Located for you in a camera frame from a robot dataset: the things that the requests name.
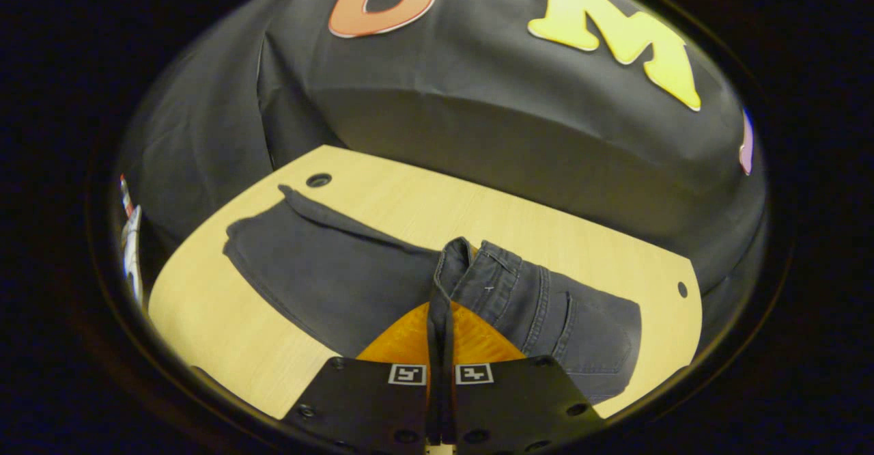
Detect black backdrop cloth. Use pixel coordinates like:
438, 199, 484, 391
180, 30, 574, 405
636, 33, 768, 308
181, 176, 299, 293
116, 0, 769, 326

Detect dark blue jeans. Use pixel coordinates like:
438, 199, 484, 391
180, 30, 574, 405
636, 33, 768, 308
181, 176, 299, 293
222, 184, 643, 446

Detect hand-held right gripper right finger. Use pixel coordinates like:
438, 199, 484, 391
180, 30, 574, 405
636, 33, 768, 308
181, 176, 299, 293
447, 301, 607, 453

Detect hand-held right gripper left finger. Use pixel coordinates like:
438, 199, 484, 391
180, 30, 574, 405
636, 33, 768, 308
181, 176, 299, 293
282, 298, 446, 453

